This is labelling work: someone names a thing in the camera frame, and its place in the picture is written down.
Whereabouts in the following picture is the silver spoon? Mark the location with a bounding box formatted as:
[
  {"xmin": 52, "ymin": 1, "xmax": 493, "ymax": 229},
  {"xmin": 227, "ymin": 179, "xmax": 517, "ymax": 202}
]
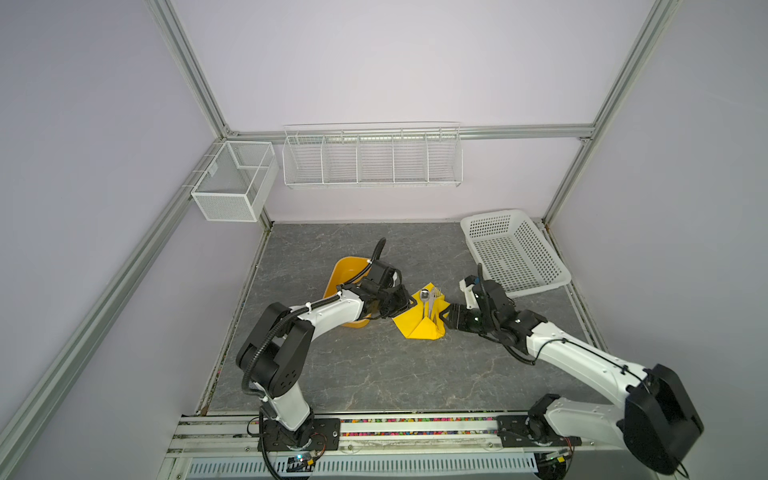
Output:
[{"xmin": 420, "ymin": 289, "xmax": 430, "ymax": 318}]

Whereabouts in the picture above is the yellow paper napkin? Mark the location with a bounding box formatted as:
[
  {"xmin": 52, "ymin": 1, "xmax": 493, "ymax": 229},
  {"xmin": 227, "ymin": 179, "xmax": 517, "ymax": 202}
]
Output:
[{"xmin": 393, "ymin": 283, "xmax": 450, "ymax": 341}]

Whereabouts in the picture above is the white perforated plastic basket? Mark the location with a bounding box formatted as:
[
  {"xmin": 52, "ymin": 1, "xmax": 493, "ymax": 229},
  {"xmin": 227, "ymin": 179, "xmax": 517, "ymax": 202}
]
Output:
[{"xmin": 460, "ymin": 209, "xmax": 572, "ymax": 299}]

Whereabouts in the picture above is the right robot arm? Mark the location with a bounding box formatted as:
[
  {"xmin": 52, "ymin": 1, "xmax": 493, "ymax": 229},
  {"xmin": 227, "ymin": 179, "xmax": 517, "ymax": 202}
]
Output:
[{"xmin": 438, "ymin": 273, "xmax": 704, "ymax": 477}]

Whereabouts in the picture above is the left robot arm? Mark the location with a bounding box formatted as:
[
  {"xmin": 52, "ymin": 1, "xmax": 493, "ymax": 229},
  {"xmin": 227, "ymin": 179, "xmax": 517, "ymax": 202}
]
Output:
[{"xmin": 236, "ymin": 238, "xmax": 416, "ymax": 449}]

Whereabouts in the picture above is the yellow plastic tray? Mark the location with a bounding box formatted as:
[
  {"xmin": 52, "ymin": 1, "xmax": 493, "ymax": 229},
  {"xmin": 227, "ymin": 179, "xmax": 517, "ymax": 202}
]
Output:
[{"xmin": 323, "ymin": 256, "xmax": 369, "ymax": 298}]

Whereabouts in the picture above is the white vent grille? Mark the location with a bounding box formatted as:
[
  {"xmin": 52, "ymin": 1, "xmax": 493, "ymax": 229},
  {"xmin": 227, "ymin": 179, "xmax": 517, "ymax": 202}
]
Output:
[{"xmin": 186, "ymin": 452, "xmax": 539, "ymax": 479}]

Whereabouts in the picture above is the white mesh box basket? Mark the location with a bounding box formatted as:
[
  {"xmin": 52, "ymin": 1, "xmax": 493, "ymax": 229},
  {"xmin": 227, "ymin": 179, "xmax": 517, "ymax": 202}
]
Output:
[{"xmin": 192, "ymin": 141, "xmax": 279, "ymax": 223}]

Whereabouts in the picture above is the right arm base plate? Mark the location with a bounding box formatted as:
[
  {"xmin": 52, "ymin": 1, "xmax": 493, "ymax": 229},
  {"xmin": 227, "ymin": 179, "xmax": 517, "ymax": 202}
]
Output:
[{"xmin": 496, "ymin": 414, "xmax": 582, "ymax": 448}]

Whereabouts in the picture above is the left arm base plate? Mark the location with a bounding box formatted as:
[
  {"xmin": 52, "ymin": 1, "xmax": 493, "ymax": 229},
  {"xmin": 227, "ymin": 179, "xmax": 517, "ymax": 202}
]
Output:
[{"xmin": 260, "ymin": 416, "xmax": 341, "ymax": 451}]

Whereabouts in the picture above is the white wire shelf rack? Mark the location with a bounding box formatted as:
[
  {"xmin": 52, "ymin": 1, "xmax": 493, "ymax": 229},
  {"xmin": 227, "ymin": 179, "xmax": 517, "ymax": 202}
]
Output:
[{"xmin": 283, "ymin": 122, "xmax": 464, "ymax": 188}]

